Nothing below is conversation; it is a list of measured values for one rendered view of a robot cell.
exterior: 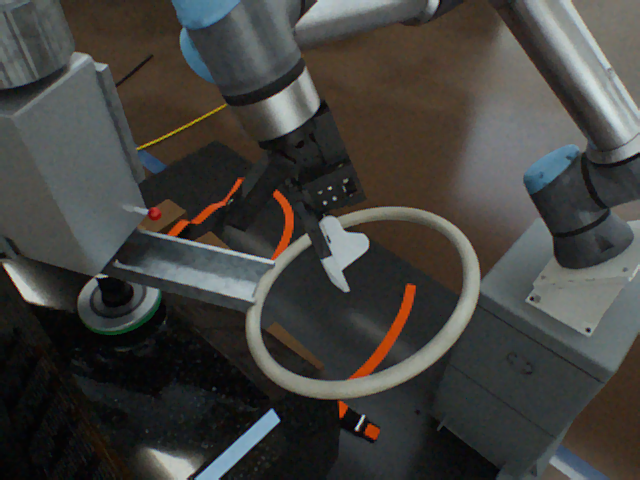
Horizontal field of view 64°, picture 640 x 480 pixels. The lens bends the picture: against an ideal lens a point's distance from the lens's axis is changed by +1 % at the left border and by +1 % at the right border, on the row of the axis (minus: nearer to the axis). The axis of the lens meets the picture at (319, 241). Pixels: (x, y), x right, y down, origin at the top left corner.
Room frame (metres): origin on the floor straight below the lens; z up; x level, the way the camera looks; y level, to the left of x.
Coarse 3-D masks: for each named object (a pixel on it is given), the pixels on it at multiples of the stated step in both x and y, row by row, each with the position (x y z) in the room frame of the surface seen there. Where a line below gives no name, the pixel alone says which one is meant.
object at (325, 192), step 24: (312, 120) 0.45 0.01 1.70; (264, 144) 0.43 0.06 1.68; (288, 144) 0.43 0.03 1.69; (312, 144) 0.45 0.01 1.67; (336, 144) 0.45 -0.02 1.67; (312, 168) 0.44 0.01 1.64; (336, 168) 0.44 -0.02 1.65; (288, 192) 0.42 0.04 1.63; (312, 192) 0.42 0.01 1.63; (336, 192) 0.43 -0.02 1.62; (360, 192) 0.43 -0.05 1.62
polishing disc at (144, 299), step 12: (84, 288) 0.85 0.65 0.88; (96, 288) 0.85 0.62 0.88; (144, 288) 0.85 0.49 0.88; (84, 300) 0.81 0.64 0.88; (96, 300) 0.81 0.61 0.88; (132, 300) 0.81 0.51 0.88; (144, 300) 0.81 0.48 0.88; (156, 300) 0.81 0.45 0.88; (84, 312) 0.77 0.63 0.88; (96, 312) 0.77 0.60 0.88; (108, 312) 0.77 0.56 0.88; (120, 312) 0.77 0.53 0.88; (132, 312) 0.77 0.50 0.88; (144, 312) 0.77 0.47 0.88; (96, 324) 0.73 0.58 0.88; (108, 324) 0.73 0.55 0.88; (120, 324) 0.73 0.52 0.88; (132, 324) 0.74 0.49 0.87
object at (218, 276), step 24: (144, 240) 0.84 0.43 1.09; (168, 240) 0.82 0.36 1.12; (120, 264) 0.74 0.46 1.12; (144, 264) 0.78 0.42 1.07; (168, 264) 0.78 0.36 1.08; (192, 264) 0.77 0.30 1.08; (216, 264) 0.77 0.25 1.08; (240, 264) 0.76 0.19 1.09; (264, 264) 0.74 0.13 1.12; (168, 288) 0.70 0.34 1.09; (192, 288) 0.67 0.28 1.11; (216, 288) 0.67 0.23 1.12; (240, 288) 0.70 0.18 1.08
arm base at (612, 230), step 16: (608, 208) 0.92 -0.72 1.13; (592, 224) 0.87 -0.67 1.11; (608, 224) 0.88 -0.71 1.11; (624, 224) 0.89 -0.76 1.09; (560, 240) 0.88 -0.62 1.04; (576, 240) 0.86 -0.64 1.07; (592, 240) 0.85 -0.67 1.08; (608, 240) 0.84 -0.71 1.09; (624, 240) 0.84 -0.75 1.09; (560, 256) 0.87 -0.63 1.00; (576, 256) 0.84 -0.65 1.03; (592, 256) 0.82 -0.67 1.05; (608, 256) 0.81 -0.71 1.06
